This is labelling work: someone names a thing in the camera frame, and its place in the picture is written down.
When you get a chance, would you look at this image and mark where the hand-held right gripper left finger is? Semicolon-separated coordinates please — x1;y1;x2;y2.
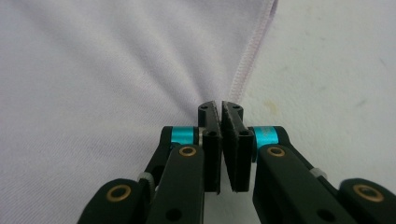
162;100;222;194

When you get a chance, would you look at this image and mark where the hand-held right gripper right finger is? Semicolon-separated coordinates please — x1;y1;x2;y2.
221;101;286;192

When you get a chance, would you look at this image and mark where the lilac printed towel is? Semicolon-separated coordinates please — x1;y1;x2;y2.
0;0;279;224

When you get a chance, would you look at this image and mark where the white foam mat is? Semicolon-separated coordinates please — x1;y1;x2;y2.
202;0;396;224

